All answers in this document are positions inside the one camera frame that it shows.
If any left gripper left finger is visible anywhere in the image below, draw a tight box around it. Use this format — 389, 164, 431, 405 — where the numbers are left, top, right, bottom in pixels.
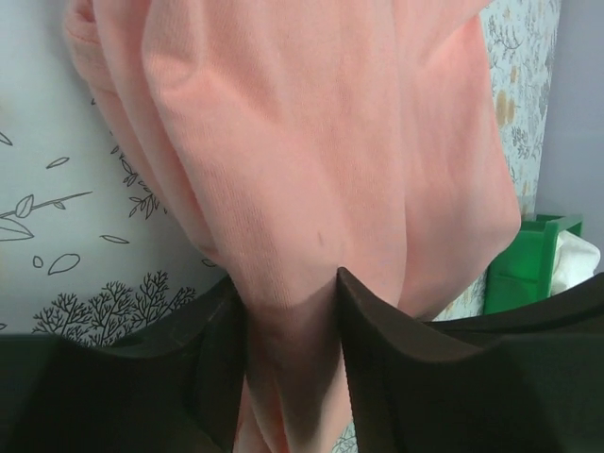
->
1, 278, 246, 452

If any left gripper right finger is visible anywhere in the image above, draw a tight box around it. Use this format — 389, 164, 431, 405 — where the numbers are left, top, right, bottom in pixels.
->
337, 269, 603, 452

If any salmon pink t-shirt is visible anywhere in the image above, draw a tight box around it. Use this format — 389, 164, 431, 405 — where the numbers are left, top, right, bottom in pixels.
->
64, 0, 520, 452

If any green plastic bin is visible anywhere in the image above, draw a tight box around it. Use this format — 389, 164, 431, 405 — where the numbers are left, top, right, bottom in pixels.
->
483, 214, 583, 314

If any white t-shirt in bin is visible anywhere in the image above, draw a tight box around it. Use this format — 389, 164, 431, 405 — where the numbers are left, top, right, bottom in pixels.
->
550, 230, 601, 295

